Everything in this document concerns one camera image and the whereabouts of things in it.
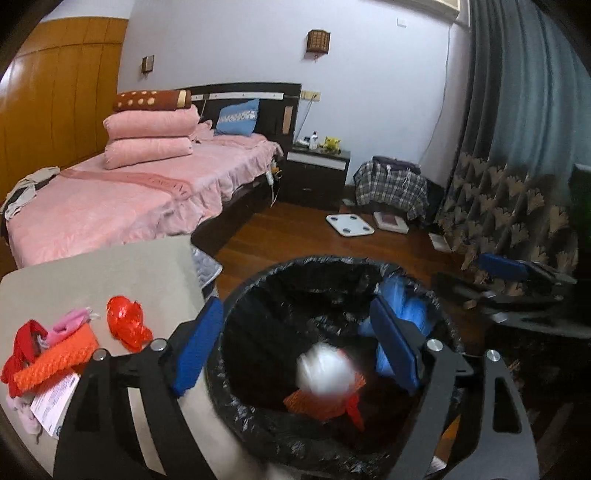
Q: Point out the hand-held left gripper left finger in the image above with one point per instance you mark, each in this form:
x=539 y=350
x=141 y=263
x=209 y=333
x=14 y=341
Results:
x=198 y=346

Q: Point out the small pink cloth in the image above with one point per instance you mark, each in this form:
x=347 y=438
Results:
x=203 y=131

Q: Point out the small white box on floor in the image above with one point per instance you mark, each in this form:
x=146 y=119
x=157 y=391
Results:
x=390 y=221

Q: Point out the dark wooden headboard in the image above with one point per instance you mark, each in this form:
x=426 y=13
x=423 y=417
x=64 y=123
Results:
x=272 y=110

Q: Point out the pile of clothes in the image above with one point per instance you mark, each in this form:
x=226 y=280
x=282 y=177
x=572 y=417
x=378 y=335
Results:
x=27 y=187

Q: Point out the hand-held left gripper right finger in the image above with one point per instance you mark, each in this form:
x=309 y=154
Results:
x=395 y=346

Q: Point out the white paper ball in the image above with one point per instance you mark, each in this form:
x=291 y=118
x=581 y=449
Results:
x=323 y=369

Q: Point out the red plastic bag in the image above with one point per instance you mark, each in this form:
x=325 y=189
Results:
x=124 y=318

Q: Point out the white paper card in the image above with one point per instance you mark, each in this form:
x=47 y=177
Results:
x=438 y=241

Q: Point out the pale pink cloth scrap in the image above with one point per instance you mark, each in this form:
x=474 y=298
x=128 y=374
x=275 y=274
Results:
x=23 y=413

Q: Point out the dark nightstand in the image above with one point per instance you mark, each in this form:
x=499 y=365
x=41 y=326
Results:
x=314 y=180

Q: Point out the wooden wardrobe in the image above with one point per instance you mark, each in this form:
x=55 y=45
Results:
x=55 y=106

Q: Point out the plaid cloth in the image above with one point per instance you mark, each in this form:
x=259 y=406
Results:
x=390 y=187

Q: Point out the grey quilted pad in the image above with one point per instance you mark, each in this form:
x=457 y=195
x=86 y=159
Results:
x=205 y=267

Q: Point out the bed with pink bedspread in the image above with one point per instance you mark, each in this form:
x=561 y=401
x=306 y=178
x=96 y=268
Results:
x=115 y=203

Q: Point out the yellow plush toy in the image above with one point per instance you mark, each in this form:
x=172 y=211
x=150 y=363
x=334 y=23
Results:
x=330 y=144

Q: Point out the black screen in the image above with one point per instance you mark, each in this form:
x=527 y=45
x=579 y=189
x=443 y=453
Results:
x=581 y=194

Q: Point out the grey patterned curtain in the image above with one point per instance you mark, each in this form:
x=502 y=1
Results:
x=508 y=138

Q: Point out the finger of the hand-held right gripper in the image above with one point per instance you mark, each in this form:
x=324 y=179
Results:
x=501 y=267
x=461 y=284

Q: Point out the wooden wall plaque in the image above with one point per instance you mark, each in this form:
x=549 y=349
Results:
x=318 y=41

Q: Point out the blue plastic bag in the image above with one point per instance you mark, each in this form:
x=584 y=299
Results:
x=411 y=304

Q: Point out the small wall ornament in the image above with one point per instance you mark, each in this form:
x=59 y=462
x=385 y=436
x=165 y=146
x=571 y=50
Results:
x=147 y=63

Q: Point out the white printed paper label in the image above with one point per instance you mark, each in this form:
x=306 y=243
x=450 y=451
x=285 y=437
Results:
x=51 y=401

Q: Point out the small white bottle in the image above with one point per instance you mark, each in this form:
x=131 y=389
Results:
x=314 y=141

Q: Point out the white air conditioner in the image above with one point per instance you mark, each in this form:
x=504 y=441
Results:
x=445 y=7

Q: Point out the yellow wall outlet strip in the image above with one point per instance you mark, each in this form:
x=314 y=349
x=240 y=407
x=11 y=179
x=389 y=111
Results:
x=310 y=95

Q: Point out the white bathroom scale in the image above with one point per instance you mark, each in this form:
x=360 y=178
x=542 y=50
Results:
x=350 y=225

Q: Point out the trash bin with black bag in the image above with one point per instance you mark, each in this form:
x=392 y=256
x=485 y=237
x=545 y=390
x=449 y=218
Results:
x=258 y=286

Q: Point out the beige tablecloth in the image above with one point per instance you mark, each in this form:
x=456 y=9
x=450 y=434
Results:
x=115 y=272

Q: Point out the brown dotted rolled blanket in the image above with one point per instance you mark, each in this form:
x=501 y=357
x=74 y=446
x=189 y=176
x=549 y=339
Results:
x=152 y=99

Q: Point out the orange mesh pad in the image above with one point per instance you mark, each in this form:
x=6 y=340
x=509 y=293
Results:
x=314 y=406
x=55 y=362

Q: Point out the blue pillow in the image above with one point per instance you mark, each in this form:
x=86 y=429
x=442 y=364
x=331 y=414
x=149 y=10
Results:
x=238 y=117

